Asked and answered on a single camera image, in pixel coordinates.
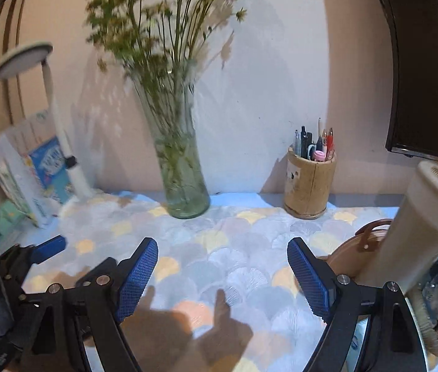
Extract black television screen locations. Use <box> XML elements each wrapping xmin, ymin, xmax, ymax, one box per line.
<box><xmin>380</xmin><ymin>0</ymin><xmax>438</xmax><ymax>160</ymax></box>

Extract tan leather round purse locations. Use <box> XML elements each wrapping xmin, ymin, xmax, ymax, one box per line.
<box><xmin>321</xmin><ymin>218</ymin><xmax>392</xmax><ymax>278</ymax></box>

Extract white desk lamp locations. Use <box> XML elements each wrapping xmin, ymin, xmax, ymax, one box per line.
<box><xmin>0</xmin><ymin>41</ymin><xmax>95</xmax><ymax>201</ymax></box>

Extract beige thermos bottle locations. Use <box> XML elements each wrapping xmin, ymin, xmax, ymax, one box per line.
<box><xmin>356</xmin><ymin>160</ymin><xmax>438</xmax><ymax>293</ymax></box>

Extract stack of books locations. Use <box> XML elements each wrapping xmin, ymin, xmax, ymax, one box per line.
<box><xmin>0</xmin><ymin>110</ymin><xmax>74</xmax><ymax>228</ymax></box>

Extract woven basket with blue rim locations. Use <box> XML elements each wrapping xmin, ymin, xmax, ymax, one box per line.
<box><xmin>406</xmin><ymin>235</ymin><xmax>438</xmax><ymax>359</ymax></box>

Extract bamboo pen holder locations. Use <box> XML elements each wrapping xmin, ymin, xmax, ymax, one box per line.
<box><xmin>283</xmin><ymin>146</ymin><xmax>337</xmax><ymax>219</ymax></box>

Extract pens in holder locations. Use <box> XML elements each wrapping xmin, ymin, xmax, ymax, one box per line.
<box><xmin>291</xmin><ymin>117</ymin><xmax>336</xmax><ymax>162</ymax></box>

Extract green flower bouquet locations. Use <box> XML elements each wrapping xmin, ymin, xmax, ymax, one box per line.
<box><xmin>85</xmin><ymin>0</ymin><xmax>246</xmax><ymax>94</ymax></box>

